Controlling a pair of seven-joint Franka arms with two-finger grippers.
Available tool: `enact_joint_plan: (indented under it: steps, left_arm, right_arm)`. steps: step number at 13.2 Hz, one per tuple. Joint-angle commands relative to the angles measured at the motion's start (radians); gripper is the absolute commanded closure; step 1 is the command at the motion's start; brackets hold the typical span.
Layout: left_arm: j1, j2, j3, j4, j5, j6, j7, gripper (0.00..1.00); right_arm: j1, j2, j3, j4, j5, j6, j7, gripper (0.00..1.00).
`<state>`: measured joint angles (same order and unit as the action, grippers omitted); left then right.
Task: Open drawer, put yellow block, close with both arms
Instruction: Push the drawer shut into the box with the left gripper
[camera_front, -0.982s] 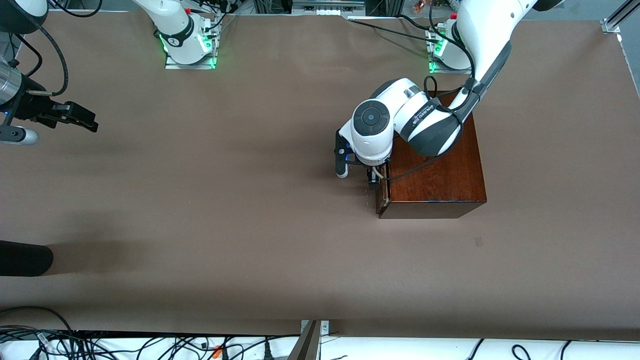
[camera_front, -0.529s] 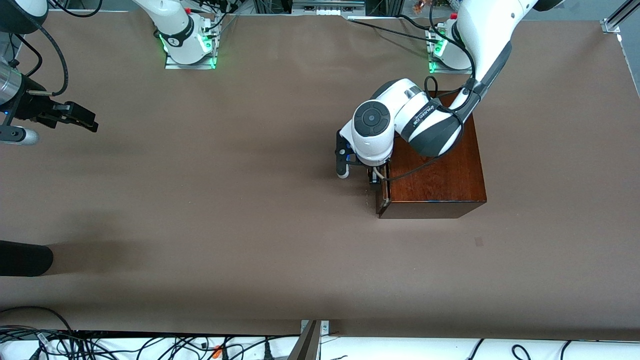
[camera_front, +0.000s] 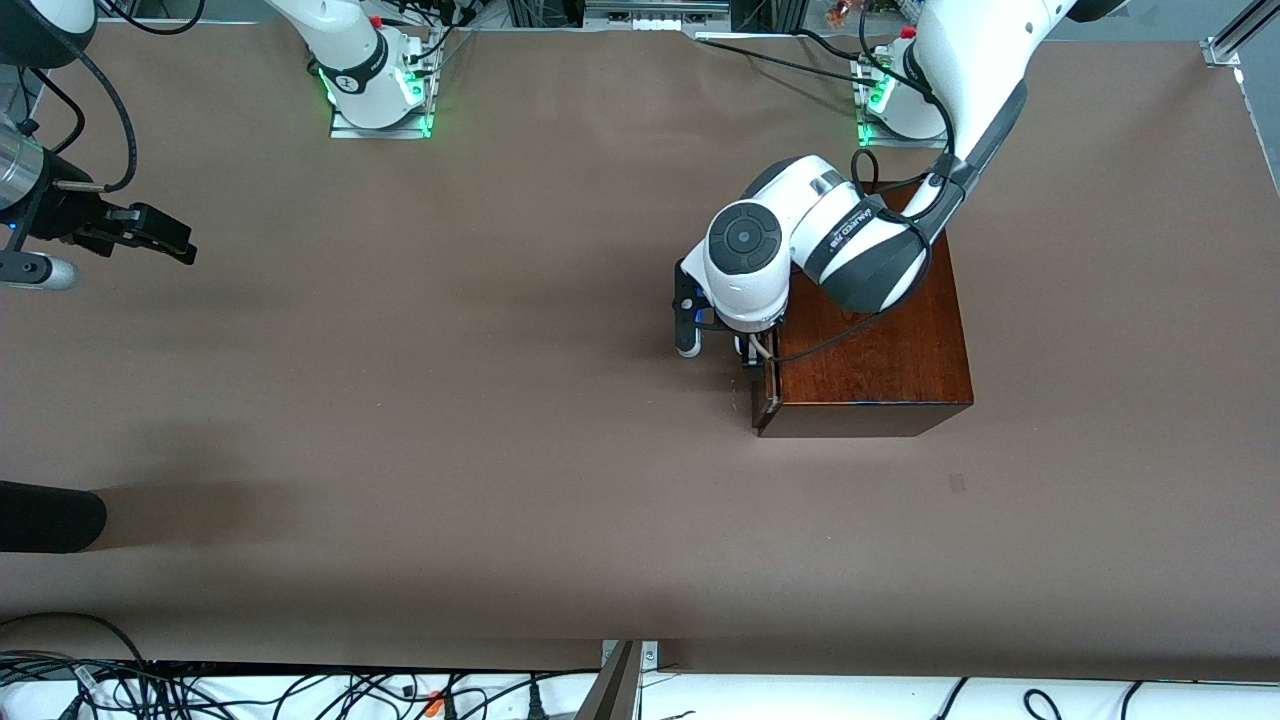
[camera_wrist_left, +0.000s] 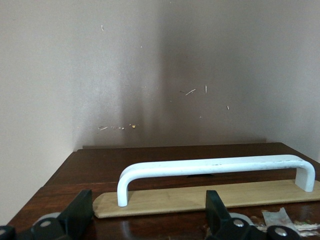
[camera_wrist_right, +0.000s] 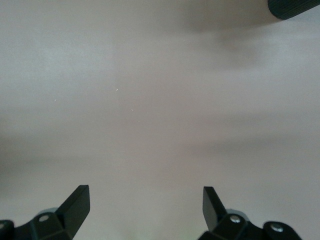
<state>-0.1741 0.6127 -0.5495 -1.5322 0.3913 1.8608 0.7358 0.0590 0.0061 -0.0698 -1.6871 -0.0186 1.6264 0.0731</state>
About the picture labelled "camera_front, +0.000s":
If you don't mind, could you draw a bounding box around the metal bracket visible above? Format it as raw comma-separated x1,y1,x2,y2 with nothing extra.
575,640,661,720

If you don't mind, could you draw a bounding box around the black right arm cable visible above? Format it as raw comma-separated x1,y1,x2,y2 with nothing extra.
18,0,138,193

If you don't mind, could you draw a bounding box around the brown table cover sheet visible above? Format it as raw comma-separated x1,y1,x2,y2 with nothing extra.
0,20,1280,673

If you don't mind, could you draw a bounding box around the tangle of black cables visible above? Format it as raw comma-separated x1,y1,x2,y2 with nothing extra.
0,648,601,720

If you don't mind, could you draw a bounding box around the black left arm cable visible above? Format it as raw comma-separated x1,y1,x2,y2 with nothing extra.
770,145,961,366

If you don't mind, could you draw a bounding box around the wooden drawer with white handle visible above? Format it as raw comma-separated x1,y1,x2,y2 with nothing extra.
748,335,783,413

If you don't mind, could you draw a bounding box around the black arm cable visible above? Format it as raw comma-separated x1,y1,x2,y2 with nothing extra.
18,0,138,193
770,145,961,366

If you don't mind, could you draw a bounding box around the black cylinder object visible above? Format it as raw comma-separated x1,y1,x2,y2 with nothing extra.
0,480,108,554

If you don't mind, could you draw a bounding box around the white power strip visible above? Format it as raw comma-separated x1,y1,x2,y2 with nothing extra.
585,0,731,33

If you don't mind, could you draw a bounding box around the aluminium frame profile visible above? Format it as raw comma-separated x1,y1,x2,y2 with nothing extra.
1203,0,1280,69

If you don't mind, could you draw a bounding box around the black arched cable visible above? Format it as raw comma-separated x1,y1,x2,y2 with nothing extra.
0,612,151,669

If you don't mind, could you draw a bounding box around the black cable on table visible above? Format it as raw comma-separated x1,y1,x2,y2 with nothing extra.
698,35,873,83

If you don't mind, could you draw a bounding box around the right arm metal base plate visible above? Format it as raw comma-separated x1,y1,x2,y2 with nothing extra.
330,60,436,139

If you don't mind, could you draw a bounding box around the dark brown wooden cabinet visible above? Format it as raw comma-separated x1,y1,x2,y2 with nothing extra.
750,181,974,439

